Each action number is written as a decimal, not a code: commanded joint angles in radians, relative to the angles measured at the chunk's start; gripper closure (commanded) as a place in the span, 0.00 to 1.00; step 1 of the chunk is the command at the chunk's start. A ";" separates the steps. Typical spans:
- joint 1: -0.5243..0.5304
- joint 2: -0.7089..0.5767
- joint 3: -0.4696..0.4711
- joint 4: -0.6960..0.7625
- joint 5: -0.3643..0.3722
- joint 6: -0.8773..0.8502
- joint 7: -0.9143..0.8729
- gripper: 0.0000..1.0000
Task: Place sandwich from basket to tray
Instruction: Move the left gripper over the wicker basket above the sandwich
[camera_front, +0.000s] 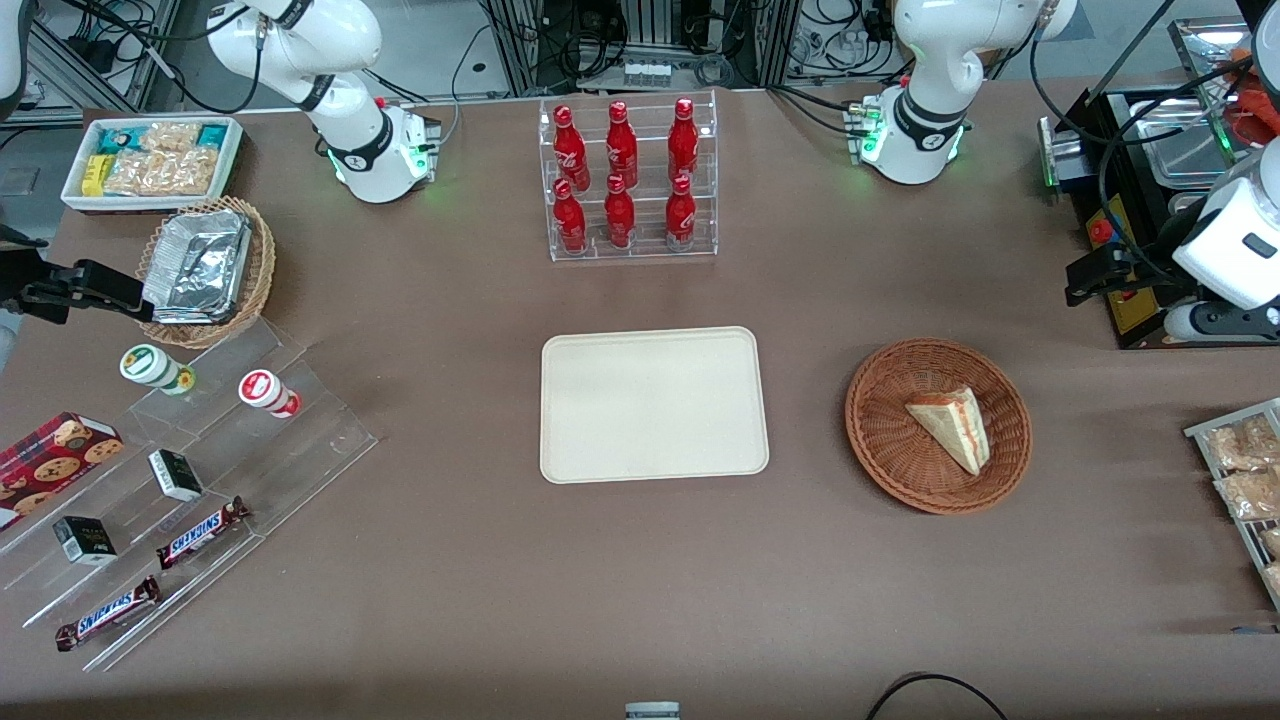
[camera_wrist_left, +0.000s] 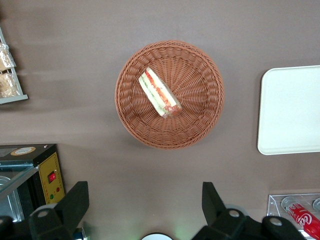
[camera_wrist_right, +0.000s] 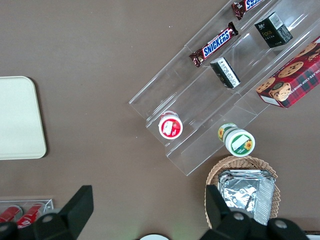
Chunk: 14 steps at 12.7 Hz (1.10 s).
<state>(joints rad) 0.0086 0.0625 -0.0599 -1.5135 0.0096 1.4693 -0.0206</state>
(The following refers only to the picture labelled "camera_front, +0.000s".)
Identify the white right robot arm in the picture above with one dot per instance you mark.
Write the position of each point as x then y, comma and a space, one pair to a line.
345, 120

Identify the triangular sandwich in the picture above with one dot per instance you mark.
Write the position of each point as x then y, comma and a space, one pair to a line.
955, 425

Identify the light tan wicker basket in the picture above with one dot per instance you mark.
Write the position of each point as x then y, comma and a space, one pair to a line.
262, 270

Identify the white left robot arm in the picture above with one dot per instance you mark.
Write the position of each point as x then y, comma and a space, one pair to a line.
925, 90

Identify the red fried food pieces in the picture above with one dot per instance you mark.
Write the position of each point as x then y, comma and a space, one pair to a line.
1255, 110

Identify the red lidded yogurt cup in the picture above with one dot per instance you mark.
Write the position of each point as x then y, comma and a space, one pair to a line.
265, 390

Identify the white rectangular snack bin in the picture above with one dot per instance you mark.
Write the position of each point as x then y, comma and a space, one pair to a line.
235, 150

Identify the small clear rice cracker bag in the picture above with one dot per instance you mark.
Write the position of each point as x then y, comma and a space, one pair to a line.
170, 136

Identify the yellow snack packet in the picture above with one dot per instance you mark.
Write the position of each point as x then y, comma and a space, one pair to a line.
96, 175

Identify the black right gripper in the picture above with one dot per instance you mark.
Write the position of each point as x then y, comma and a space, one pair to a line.
22, 271

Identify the clear acrylic step display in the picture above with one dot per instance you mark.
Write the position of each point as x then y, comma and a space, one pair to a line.
300, 450

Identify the clear acrylic bottle rack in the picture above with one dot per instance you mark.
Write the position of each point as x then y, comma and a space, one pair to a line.
645, 250

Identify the teal snack packet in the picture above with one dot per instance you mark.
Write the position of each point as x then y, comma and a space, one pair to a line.
118, 140
213, 136

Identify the aluminium frame equipment rack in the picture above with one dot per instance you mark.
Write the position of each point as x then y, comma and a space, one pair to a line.
760, 40

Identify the round brown wicker basket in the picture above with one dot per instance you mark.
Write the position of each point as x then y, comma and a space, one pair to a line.
890, 440

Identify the red cookie box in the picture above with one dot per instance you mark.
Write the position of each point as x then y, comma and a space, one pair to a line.
50, 465

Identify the green lidded yogurt cup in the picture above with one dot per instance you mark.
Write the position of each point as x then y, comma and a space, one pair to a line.
150, 366

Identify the red cola bottle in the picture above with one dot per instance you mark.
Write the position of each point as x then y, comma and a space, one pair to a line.
622, 140
681, 215
570, 145
570, 220
683, 140
620, 215

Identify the beige rectangular plastic tray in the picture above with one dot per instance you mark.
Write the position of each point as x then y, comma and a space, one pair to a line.
650, 405

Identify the small black carton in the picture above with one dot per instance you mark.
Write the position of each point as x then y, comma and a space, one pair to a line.
85, 540
176, 475

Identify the tray of packaged snacks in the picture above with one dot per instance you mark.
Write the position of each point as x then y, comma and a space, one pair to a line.
1248, 535

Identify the brown Snickers bar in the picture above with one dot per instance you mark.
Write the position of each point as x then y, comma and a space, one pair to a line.
108, 613
200, 535

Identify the black food warmer cabinet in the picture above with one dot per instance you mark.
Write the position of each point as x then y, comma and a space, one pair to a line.
1125, 300

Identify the white power strip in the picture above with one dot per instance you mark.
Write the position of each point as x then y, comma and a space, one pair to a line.
646, 74

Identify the small grey white device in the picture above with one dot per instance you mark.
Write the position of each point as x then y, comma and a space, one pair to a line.
652, 711

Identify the steel warmer pan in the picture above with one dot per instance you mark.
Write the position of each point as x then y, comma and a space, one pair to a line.
1190, 150
1185, 210

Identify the silver foil container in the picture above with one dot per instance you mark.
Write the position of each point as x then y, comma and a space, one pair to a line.
200, 265

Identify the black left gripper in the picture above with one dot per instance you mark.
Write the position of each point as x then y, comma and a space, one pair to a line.
1152, 262

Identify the large clear rice cracker bag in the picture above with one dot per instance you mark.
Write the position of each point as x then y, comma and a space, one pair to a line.
165, 172

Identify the clear bag of pastries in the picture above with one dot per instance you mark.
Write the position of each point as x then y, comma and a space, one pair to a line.
1250, 495
1272, 542
1245, 445
1274, 580

